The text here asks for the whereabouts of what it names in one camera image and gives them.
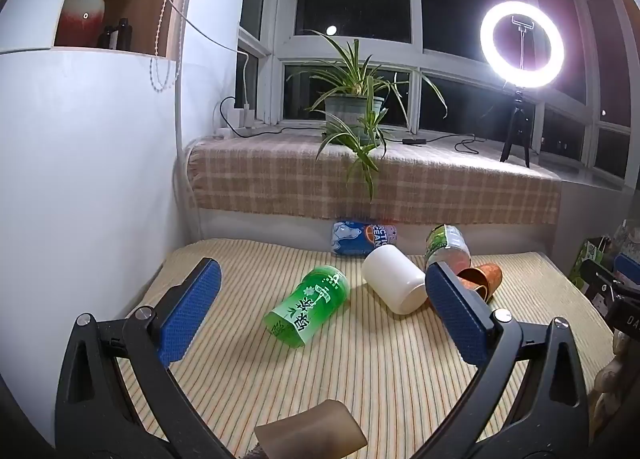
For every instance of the spider plant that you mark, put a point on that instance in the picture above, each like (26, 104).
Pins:
(357, 84)

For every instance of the plaid cloth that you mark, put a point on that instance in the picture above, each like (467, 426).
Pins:
(440, 184)

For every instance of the green box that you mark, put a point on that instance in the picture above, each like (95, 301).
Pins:
(592, 256)

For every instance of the dark bottle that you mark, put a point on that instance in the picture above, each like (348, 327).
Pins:
(106, 37)
(124, 34)

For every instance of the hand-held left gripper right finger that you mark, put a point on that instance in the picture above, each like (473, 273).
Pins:
(457, 319)

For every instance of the green printed plastic cup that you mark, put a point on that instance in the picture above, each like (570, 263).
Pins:
(307, 306)

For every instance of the person's right hand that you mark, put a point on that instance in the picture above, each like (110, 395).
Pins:
(606, 381)

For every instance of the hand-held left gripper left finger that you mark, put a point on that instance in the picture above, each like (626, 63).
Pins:
(190, 309)

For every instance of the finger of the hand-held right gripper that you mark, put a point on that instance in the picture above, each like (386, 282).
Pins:
(600, 279)

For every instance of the white charger plug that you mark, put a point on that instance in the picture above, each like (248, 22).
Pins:
(235, 116)

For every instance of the striped woven mat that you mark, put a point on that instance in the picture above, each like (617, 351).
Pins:
(360, 374)

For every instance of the white cup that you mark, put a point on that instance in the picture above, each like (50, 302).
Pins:
(395, 276)

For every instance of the black tripod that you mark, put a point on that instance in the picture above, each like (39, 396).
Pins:
(516, 131)

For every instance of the grey plant pot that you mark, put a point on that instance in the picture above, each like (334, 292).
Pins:
(350, 111)

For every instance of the white window frame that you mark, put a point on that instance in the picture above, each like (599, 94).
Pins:
(415, 51)

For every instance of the white cabinet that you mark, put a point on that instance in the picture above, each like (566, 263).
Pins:
(85, 149)

